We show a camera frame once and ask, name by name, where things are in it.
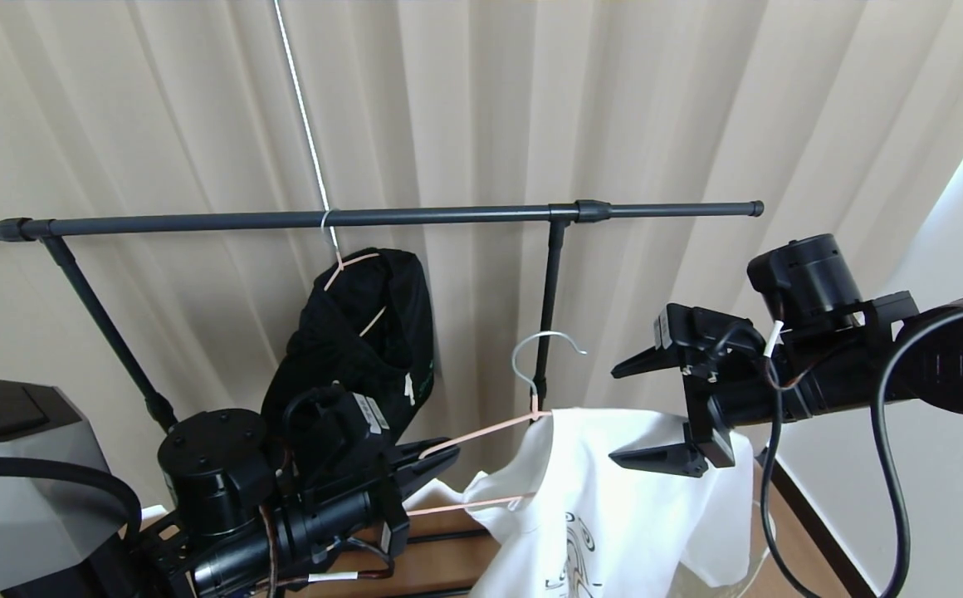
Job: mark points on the white printed garment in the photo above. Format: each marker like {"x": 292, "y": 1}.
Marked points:
{"x": 656, "y": 531}

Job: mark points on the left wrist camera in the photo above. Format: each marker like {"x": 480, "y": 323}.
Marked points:
{"x": 340, "y": 432}

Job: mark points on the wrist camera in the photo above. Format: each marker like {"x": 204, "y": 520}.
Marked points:
{"x": 340, "y": 432}
{"x": 697, "y": 328}

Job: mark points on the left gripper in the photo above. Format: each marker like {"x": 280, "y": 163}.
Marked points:
{"x": 324, "y": 523}

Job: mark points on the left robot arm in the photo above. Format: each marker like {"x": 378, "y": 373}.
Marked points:
{"x": 207, "y": 465}

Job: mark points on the black garment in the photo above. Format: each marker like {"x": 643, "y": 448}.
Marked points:
{"x": 340, "y": 365}

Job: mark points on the beige curtain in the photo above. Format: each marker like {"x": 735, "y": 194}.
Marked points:
{"x": 531, "y": 100}

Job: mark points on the black clothes rack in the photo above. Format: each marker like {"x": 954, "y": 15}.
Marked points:
{"x": 199, "y": 222}

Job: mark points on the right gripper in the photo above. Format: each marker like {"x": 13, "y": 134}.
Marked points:
{"x": 747, "y": 403}

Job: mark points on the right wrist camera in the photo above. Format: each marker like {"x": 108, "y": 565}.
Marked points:
{"x": 697, "y": 328}

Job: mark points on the pink clothes hanger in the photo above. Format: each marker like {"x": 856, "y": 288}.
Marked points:
{"x": 481, "y": 432}
{"x": 349, "y": 262}

